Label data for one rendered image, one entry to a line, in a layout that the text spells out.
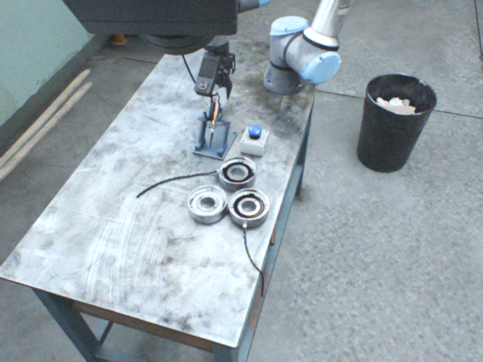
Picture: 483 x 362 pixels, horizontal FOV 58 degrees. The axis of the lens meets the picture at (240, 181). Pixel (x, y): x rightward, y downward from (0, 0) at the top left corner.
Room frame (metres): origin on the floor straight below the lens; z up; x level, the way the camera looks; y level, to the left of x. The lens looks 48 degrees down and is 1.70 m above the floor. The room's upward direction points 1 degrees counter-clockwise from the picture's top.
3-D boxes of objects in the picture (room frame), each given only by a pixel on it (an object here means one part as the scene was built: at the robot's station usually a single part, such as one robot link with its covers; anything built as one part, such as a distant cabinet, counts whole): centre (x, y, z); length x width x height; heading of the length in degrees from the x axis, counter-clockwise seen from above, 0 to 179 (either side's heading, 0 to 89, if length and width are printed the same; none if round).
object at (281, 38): (1.28, -0.17, 0.97); 0.13 x 0.12 x 0.14; 28
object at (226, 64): (1.02, 0.06, 1.06); 0.09 x 0.08 x 0.12; 160
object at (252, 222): (0.70, -0.02, 0.82); 0.10 x 0.10 x 0.04
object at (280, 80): (1.29, -0.16, 0.85); 0.15 x 0.15 x 0.10
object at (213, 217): (0.71, 0.09, 0.82); 0.10 x 0.10 x 0.04
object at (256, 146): (0.96, -0.05, 0.82); 0.08 x 0.07 x 0.05; 162
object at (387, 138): (1.72, -0.79, 0.21); 0.34 x 0.34 x 0.43
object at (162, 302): (1.01, 0.12, 0.79); 1.20 x 0.60 x 0.02; 162
